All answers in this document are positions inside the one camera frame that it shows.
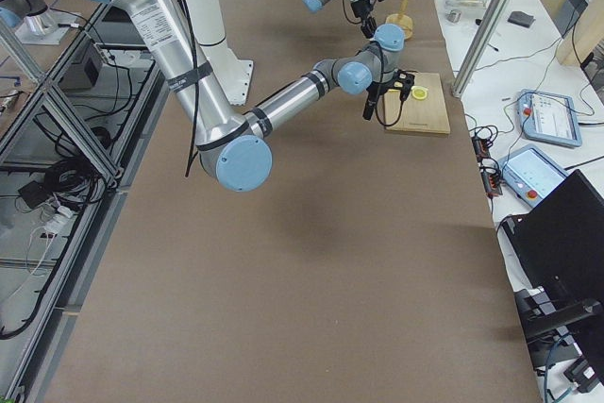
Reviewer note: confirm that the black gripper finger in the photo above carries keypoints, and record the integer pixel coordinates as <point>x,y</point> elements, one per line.
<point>370,25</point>
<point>369,108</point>
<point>365,29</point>

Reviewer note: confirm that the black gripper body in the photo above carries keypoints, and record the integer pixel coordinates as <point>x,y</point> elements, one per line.
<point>373,93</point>
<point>361,9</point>

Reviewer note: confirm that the clear acrylic cup tray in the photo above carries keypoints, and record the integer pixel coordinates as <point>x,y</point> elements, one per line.
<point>467,3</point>

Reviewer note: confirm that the black square pad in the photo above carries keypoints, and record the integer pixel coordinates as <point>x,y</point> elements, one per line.
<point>521,18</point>

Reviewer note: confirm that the blue teach pendant far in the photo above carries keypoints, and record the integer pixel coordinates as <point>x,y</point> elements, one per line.
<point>548,118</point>

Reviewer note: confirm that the blue teach pendant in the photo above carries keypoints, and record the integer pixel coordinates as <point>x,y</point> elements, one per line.
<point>548,118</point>
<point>531,174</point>

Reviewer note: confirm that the blue teach pendant near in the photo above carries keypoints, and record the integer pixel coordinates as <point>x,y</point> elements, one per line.
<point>531,174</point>

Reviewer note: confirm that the black monitor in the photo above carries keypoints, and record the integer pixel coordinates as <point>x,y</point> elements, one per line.
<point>560,247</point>

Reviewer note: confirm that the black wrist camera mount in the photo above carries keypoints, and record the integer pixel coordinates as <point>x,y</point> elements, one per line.
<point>402,82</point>

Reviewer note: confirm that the aluminium frame post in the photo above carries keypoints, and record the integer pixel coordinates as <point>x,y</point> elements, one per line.
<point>478,46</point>

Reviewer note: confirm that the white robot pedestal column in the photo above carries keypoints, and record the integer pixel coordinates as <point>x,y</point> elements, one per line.
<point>233,74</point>

